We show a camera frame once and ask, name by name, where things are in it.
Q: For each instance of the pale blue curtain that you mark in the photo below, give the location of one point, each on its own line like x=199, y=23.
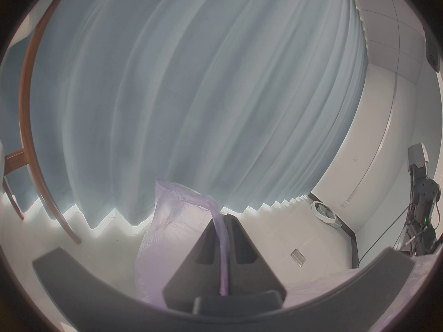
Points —
x=190, y=81

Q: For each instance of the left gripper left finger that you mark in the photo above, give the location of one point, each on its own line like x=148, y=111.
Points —
x=193, y=275

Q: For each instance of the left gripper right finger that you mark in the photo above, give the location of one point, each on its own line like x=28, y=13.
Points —
x=252, y=275

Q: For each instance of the purple plastic bag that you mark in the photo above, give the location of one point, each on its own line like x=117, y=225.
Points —
x=166, y=220

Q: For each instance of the wooden chair white cushions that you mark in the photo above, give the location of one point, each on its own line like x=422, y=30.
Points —
x=26, y=88

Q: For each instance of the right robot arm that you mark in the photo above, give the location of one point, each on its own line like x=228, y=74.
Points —
x=424, y=192

